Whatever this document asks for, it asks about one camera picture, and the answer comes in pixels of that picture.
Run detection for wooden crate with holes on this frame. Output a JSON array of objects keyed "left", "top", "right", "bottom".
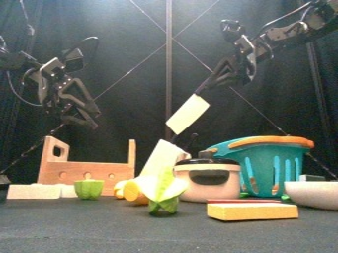
[{"left": 36, "top": 135, "right": 137, "bottom": 197}]

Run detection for green toy bell pepper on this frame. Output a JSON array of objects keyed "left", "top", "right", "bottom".
[{"left": 72, "top": 179, "right": 105, "bottom": 201}]

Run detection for white foam block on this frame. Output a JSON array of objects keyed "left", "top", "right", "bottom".
[{"left": 5, "top": 183, "right": 79, "bottom": 200}]

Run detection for yellow toy corn green husk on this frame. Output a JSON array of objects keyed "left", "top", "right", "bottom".
[{"left": 112, "top": 165, "right": 189, "bottom": 216}]

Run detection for pink toy pot black lid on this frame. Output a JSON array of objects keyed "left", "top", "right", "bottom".
[{"left": 172, "top": 157, "right": 243, "bottom": 204}]

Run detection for grey small box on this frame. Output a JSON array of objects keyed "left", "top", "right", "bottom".
[{"left": 298, "top": 173, "right": 327, "bottom": 183}]

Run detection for red flat toy piece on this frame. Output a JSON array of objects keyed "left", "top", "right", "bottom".
[{"left": 204, "top": 198, "right": 282, "bottom": 205}]

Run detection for white bowl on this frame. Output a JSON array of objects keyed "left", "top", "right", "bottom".
[{"left": 282, "top": 180, "right": 338, "bottom": 211}]

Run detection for yellow sponge block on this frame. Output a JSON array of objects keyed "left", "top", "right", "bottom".
[{"left": 204, "top": 202, "right": 300, "bottom": 222}]

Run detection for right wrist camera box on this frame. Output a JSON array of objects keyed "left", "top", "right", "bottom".
[{"left": 219, "top": 19, "right": 247, "bottom": 43}]

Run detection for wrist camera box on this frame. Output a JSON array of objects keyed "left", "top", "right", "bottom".
[
  {"left": 219, "top": 19, "right": 247, "bottom": 43},
  {"left": 60, "top": 47, "right": 87, "bottom": 74}
]

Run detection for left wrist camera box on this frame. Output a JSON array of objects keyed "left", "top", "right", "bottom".
[{"left": 60, "top": 47, "right": 87, "bottom": 74}]

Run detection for vertical metal frame pole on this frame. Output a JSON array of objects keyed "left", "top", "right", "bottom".
[{"left": 164, "top": 0, "right": 173, "bottom": 142}]

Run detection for dark side frame pole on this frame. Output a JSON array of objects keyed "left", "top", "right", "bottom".
[{"left": 304, "top": 41, "right": 332, "bottom": 176}]

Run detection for teal basket orange handle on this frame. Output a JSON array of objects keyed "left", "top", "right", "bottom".
[{"left": 196, "top": 135, "right": 316, "bottom": 199}]

